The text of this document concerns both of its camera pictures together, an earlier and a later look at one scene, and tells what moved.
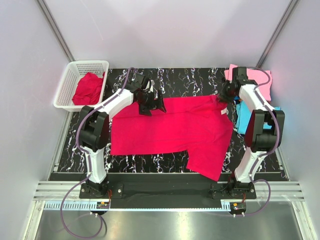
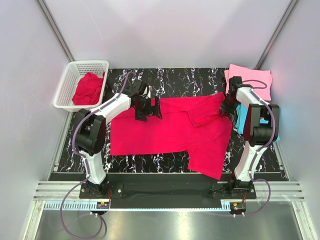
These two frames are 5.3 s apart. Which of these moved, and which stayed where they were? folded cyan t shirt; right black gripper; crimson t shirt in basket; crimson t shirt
Moved: right black gripper
Stayed: folded cyan t shirt; crimson t shirt; crimson t shirt in basket
